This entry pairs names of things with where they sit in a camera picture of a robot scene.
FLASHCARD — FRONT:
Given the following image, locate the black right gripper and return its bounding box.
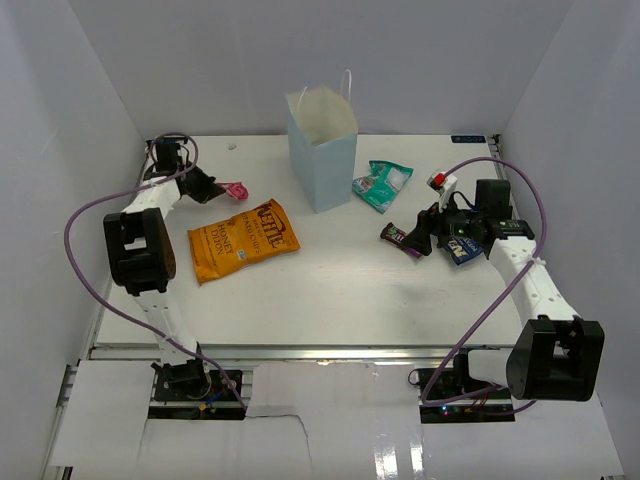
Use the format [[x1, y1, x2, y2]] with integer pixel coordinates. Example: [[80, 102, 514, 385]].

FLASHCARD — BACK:
[[402, 190, 484, 256]]

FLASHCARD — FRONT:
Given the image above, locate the pink candy wrapper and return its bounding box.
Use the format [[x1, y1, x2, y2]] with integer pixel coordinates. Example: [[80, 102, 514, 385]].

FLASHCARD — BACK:
[[218, 182, 249, 201]]

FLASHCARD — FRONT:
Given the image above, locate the brown purple M&M's packet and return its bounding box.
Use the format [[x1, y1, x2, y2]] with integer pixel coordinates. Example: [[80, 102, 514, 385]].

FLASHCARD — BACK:
[[380, 222, 422, 259]]

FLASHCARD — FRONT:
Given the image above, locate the blue Kettle chips bag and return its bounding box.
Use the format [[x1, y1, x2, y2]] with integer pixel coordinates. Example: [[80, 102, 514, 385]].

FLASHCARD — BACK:
[[437, 235, 484, 266]]

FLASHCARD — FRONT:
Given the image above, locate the orange Kettle chips bag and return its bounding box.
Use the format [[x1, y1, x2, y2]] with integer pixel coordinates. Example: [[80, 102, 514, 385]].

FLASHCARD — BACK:
[[188, 199, 300, 284]]

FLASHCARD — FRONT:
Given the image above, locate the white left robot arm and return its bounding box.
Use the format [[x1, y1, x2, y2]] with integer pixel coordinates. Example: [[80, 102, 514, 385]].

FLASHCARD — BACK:
[[103, 134, 226, 400]]

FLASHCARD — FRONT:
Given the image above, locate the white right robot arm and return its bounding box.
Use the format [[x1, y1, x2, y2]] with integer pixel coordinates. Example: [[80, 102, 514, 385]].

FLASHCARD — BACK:
[[403, 173, 605, 402]]

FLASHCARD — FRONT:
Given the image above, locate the light blue paper bag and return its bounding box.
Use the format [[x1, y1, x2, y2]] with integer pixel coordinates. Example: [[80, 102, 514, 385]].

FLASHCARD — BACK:
[[285, 69, 359, 213]]

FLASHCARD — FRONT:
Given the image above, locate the white front cover paper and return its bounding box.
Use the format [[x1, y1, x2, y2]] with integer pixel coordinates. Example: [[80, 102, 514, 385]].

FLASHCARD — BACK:
[[50, 361, 623, 479]]

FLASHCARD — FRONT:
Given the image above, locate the teal snack packet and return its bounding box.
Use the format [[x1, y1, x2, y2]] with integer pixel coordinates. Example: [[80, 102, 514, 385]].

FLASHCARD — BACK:
[[352, 160, 414, 214]]

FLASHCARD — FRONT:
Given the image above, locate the blue label sticker right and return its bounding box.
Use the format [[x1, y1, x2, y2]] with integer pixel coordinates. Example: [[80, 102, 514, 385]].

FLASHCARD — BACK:
[[451, 135, 487, 144]]

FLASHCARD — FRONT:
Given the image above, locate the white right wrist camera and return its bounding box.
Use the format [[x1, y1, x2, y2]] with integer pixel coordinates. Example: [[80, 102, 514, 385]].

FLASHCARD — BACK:
[[427, 171, 458, 212]]

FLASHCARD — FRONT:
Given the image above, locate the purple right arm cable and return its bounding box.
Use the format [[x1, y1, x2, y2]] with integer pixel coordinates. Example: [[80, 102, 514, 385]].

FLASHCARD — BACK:
[[420, 156, 550, 416]]

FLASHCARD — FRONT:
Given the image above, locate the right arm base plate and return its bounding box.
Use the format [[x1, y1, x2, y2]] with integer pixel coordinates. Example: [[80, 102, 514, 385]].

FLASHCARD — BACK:
[[419, 368, 515, 425]]

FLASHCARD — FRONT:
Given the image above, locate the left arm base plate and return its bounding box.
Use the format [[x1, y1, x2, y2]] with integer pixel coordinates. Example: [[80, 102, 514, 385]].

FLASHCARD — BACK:
[[148, 361, 245, 421]]

